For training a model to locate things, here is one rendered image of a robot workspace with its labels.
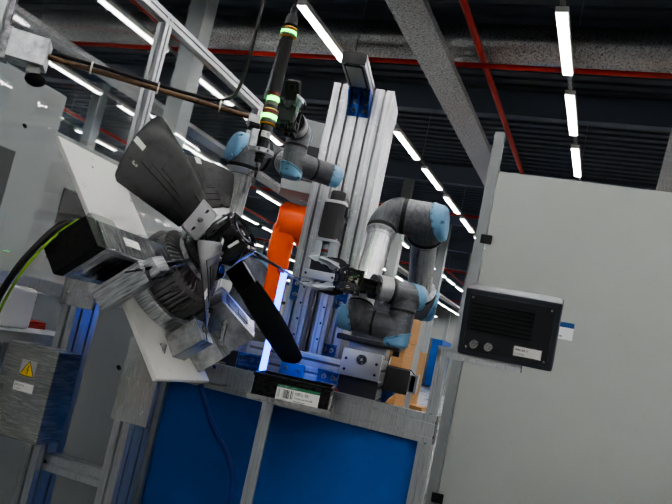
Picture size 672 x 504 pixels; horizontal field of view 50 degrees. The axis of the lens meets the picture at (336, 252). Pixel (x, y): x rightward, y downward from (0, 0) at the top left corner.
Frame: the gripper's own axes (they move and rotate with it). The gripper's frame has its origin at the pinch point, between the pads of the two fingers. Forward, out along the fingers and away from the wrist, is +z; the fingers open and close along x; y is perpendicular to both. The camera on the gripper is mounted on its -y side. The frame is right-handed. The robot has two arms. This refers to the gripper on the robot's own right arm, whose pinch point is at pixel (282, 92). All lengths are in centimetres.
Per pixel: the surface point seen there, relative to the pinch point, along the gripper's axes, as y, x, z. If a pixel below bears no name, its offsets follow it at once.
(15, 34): 10, 58, 39
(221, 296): 61, 1, 9
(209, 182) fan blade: 30.9, 12.3, 6.7
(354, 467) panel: 100, -40, -21
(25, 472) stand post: 113, 36, 19
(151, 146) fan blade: 31, 16, 39
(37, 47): 11, 53, 36
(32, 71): 17, 54, 34
